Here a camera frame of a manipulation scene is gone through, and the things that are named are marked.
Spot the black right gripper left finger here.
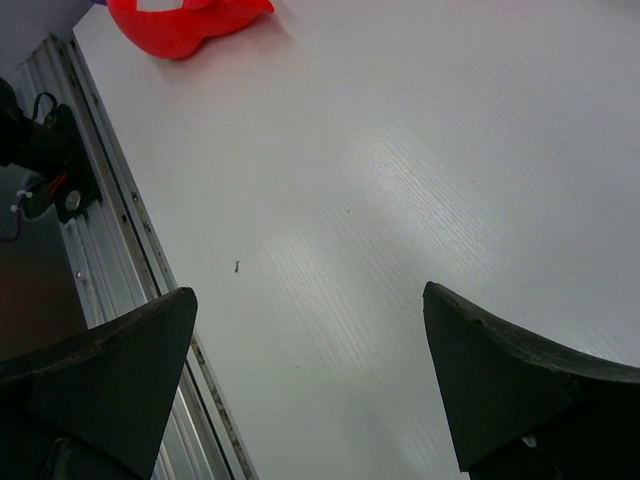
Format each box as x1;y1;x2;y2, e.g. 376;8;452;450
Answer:
1;287;197;479

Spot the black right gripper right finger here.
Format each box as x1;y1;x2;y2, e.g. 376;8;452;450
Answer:
423;282;639;479

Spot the red fish plush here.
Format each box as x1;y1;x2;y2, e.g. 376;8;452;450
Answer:
100;0;275;60

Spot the aluminium mounting rail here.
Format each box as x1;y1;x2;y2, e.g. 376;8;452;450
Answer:
11;35;256;479

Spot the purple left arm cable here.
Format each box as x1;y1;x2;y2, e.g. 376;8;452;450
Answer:
0;187;35;246

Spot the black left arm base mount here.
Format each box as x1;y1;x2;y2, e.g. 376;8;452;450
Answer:
1;81;101;224

